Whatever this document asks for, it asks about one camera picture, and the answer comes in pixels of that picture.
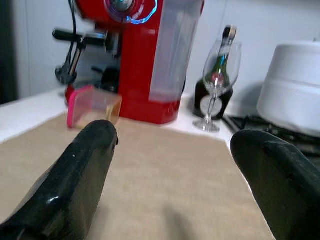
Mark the clear wine glass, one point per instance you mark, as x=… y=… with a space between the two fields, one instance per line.
x=207 y=126

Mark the beige woven table mat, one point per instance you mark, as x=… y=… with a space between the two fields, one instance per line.
x=162 y=175

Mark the small black plastic cup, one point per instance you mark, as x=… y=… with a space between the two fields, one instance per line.
x=110 y=80

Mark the dark green wine bottle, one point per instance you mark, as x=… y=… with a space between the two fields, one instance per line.
x=200 y=95

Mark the white cooking pot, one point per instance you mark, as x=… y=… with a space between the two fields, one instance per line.
x=290 y=95

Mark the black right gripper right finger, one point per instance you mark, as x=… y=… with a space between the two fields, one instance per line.
x=287 y=192

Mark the black tall kitchen appliance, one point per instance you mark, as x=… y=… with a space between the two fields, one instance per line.
x=6 y=50

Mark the red coffee machine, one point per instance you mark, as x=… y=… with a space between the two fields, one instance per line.
x=140 y=62

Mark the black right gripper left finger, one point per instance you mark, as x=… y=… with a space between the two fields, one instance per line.
x=65 y=190

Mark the clear container pink lid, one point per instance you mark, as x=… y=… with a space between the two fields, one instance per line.
x=95 y=105

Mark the steel gas hob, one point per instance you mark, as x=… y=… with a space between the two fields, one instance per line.
x=262 y=127

